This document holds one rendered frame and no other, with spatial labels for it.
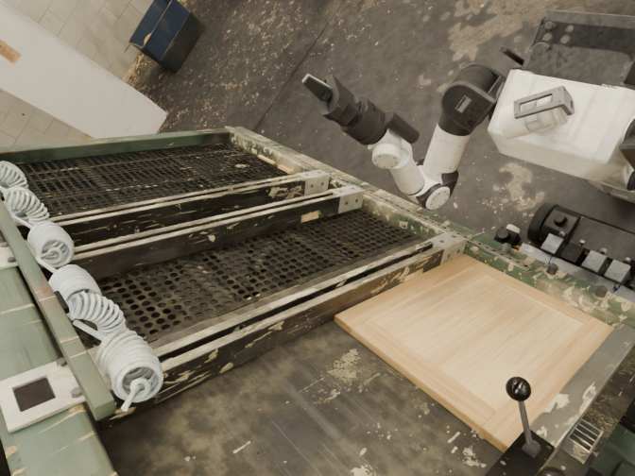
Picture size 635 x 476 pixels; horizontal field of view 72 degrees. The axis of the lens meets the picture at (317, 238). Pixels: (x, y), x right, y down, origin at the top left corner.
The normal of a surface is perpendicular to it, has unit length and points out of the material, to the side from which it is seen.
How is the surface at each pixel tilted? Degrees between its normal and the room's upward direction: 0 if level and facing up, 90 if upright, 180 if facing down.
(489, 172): 0
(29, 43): 90
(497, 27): 0
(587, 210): 0
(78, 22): 90
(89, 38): 90
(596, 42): 23
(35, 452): 54
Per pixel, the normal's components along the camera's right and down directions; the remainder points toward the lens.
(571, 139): -0.70, 0.04
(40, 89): 0.61, 0.49
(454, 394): 0.11, -0.88
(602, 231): -0.55, -0.33
